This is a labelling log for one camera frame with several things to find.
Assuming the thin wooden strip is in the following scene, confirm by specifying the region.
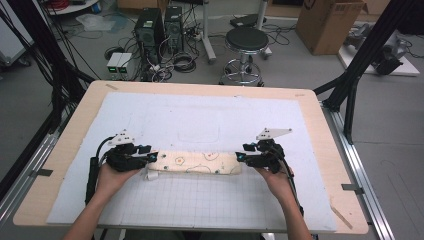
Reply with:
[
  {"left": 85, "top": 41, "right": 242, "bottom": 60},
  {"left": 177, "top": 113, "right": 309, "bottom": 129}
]
[{"left": 329, "top": 199, "right": 354, "bottom": 231}]

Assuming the white board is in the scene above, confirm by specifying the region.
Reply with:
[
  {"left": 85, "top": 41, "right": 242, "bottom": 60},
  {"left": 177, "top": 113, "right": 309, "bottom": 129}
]
[{"left": 337, "top": 21, "right": 421, "bottom": 78}]

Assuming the clear plastic bag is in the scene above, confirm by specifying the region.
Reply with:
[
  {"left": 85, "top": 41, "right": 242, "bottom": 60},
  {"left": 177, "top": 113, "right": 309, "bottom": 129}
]
[{"left": 75, "top": 13, "right": 116, "bottom": 33}]

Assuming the person's right hand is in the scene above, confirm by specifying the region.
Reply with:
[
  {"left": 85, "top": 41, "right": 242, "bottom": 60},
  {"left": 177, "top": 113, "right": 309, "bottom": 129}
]
[{"left": 255, "top": 166, "right": 296, "bottom": 203}]

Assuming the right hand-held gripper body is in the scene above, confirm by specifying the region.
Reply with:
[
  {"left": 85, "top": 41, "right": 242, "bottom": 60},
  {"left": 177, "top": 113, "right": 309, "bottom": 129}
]
[{"left": 251, "top": 127, "right": 293, "bottom": 175}]

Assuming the white round table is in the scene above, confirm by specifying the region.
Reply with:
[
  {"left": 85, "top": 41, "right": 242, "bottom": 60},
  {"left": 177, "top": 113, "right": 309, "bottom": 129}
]
[{"left": 46, "top": 0, "right": 101, "bottom": 16}]

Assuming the white power supply unit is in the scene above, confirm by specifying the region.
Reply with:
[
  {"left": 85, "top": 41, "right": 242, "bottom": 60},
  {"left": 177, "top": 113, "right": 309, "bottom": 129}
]
[
  {"left": 106, "top": 52, "right": 123, "bottom": 81},
  {"left": 117, "top": 52, "right": 134, "bottom": 81}
]

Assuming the left hand-held gripper black cable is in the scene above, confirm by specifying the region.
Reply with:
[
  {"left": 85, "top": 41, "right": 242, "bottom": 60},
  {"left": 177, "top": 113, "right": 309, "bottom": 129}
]
[{"left": 84, "top": 135, "right": 116, "bottom": 206}]

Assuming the brown cardboard box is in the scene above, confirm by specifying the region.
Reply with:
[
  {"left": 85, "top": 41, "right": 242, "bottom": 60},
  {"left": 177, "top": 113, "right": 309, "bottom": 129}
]
[{"left": 295, "top": 0, "right": 368, "bottom": 56}]

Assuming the black cable coil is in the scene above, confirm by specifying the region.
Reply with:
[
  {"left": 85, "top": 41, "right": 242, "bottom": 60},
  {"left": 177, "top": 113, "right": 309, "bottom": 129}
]
[
  {"left": 104, "top": 46, "right": 126, "bottom": 61},
  {"left": 172, "top": 51, "right": 198, "bottom": 74}
]

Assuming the large black computer tower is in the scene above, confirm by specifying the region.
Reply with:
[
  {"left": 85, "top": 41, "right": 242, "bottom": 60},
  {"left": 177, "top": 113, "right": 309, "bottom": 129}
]
[{"left": 134, "top": 7, "right": 166, "bottom": 81}]

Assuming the black metal frame post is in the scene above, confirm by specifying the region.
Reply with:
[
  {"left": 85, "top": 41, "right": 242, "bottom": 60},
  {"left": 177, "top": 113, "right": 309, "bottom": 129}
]
[
  {"left": 313, "top": 0, "right": 419, "bottom": 145},
  {"left": 0, "top": 0, "right": 97, "bottom": 134}
]

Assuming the flat black bag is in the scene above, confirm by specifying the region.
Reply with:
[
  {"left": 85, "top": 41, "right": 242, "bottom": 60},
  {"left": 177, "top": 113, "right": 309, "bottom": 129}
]
[{"left": 229, "top": 13, "right": 268, "bottom": 29}]

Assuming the black round stool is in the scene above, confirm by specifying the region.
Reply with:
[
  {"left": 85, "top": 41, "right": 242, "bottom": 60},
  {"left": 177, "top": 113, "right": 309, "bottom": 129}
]
[{"left": 218, "top": 26, "right": 270, "bottom": 87}]

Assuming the white cabinet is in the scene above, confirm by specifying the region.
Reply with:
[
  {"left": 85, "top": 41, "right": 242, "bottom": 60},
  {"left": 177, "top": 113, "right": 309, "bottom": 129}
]
[{"left": 0, "top": 18, "right": 35, "bottom": 68}]

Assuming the slim black computer tower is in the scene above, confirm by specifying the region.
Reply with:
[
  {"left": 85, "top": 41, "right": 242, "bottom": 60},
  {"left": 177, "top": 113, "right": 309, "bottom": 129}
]
[{"left": 164, "top": 5, "right": 185, "bottom": 55}]

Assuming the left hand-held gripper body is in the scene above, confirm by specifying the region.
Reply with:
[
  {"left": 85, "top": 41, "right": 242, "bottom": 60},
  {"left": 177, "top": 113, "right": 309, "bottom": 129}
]
[{"left": 104, "top": 129, "right": 149, "bottom": 173}]

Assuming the aluminium rail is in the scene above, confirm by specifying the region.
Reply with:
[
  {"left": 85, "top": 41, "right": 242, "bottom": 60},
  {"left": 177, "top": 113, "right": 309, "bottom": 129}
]
[
  {"left": 0, "top": 109, "right": 68, "bottom": 229},
  {"left": 321, "top": 101, "right": 397, "bottom": 240}
]

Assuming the person's left hand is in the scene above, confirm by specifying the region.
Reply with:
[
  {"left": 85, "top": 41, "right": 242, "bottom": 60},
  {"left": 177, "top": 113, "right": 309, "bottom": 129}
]
[{"left": 95, "top": 163, "right": 141, "bottom": 203}]

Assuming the grey metal clip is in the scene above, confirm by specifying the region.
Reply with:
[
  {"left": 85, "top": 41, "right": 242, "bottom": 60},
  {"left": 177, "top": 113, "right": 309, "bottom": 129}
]
[
  {"left": 341, "top": 183, "right": 365, "bottom": 196},
  {"left": 29, "top": 168, "right": 54, "bottom": 178}
]

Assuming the white desk leg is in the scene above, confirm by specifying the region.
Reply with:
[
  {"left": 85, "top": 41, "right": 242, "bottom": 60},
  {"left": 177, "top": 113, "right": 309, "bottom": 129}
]
[
  {"left": 199, "top": 0, "right": 218, "bottom": 65},
  {"left": 255, "top": 0, "right": 273, "bottom": 60}
]

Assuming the white foam mat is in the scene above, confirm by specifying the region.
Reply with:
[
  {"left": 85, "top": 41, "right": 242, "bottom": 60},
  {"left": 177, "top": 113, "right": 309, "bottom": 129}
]
[{"left": 46, "top": 91, "right": 338, "bottom": 233}]

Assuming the cream patterned towel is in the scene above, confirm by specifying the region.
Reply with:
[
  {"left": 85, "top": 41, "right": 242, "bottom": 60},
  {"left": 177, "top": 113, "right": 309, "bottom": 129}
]
[{"left": 143, "top": 149, "right": 243, "bottom": 182}]

